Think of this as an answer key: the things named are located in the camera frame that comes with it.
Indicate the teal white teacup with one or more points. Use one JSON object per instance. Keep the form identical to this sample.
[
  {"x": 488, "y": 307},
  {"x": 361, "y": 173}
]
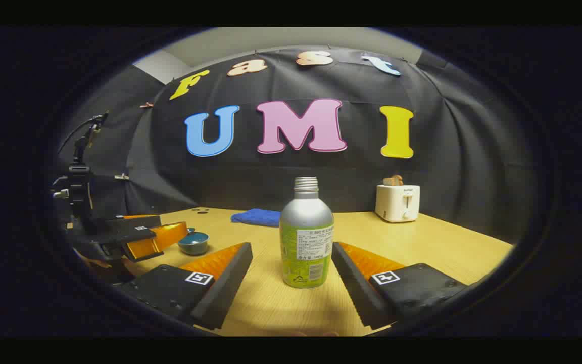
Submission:
[{"x": 193, "y": 249}]

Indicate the white toaster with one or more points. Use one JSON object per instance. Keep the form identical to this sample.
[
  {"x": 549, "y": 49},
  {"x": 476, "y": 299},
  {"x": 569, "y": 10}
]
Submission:
[{"x": 397, "y": 203}]

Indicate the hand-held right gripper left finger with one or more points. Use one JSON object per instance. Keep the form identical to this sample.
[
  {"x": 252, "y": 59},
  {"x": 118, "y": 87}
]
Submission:
[{"x": 223, "y": 290}]

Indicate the black backdrop cloth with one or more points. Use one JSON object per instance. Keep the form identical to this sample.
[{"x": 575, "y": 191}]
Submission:
[{"x": 291, "y": 177}]

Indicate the blue towel cloth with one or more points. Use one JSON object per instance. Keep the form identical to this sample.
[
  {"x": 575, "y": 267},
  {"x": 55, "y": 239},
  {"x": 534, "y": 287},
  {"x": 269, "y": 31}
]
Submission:
[{"x": 258, "y": 217}]

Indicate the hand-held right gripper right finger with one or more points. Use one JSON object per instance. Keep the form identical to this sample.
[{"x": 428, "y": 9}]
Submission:
[{"x": 359, "y": 290}]

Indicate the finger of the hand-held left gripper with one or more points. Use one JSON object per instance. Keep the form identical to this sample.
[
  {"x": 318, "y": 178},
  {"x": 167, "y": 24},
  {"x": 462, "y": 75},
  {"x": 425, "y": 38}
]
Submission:
[
  {"x": 132, "y": 226},
  {"x": 159, "y": 240}
]

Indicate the silver clip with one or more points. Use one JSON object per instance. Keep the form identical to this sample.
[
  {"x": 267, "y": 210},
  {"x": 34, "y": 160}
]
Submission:
[{"x": 122, "y": 177}]

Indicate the silver green water bottle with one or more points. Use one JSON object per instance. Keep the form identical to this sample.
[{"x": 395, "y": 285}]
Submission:
[{"x": 305, "y": 227}]

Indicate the light toast slice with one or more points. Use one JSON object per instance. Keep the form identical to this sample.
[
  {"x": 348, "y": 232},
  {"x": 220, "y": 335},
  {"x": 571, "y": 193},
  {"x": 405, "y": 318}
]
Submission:
[{"x": 388, "y": 180}]

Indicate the brown toast slice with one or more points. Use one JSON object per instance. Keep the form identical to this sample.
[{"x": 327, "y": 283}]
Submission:
[{"x": 398, "y": 179}]

